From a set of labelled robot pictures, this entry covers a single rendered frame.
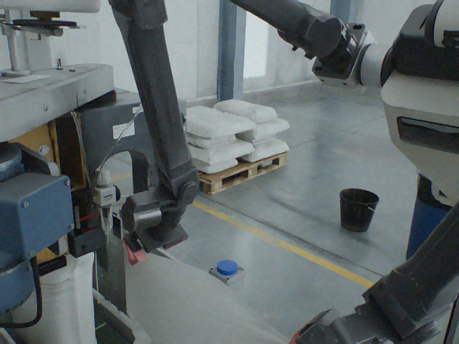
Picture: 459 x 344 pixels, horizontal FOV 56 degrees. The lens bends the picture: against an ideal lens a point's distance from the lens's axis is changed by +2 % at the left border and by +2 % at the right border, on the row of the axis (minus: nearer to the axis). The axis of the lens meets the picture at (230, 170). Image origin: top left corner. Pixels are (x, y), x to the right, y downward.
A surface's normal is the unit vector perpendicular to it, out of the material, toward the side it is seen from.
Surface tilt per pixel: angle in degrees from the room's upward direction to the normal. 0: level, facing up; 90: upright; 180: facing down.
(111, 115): 90
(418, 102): 40
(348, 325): 28
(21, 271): 91
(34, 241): 90
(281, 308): 0
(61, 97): 90
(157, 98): 106
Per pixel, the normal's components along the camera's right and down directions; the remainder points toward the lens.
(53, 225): 0.95, 0.14
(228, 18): -0.68, 0.23
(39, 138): 0.73, 0.26
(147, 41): 0.54, 0.64
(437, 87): -0.40, -0.57
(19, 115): 1.00, 0.07
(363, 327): 0.38, -0.70
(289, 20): 0.43, 0.54
